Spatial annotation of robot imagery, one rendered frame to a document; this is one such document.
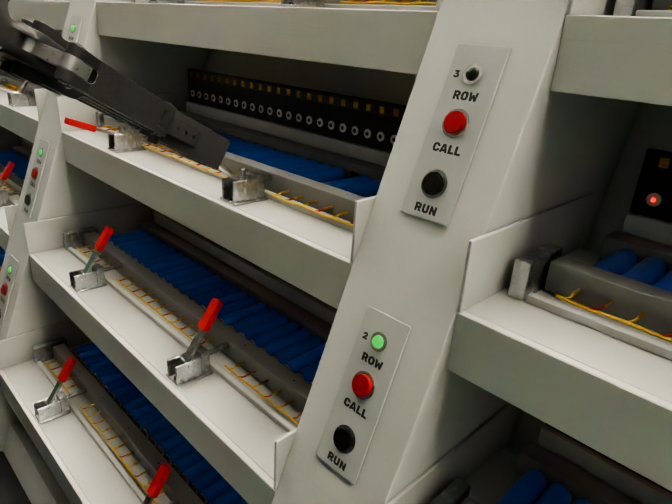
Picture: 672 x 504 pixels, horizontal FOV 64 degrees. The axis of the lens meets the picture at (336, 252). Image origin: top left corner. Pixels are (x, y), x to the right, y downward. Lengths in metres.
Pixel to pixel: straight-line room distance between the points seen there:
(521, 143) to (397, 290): 0.13
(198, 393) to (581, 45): 0.45
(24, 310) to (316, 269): 0.63
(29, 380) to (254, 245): 0.55
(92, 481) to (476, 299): 0.55
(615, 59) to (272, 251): 0.30
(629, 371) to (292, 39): 0.39
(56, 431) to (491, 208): 0.67
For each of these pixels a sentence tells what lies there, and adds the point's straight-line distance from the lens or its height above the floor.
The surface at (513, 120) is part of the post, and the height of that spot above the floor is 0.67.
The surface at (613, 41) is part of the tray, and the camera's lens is 0.37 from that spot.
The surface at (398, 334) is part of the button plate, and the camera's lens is 0.38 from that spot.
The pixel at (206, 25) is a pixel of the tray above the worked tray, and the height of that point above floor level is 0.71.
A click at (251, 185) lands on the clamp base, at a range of 0.54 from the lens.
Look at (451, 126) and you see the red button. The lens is 0.38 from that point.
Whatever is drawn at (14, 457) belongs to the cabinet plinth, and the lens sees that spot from 1.05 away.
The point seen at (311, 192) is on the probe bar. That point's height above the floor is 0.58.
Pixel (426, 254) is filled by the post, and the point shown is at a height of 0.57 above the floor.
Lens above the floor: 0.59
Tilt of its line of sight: 7 degrees down
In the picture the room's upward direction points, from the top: 19 degrees clockwise
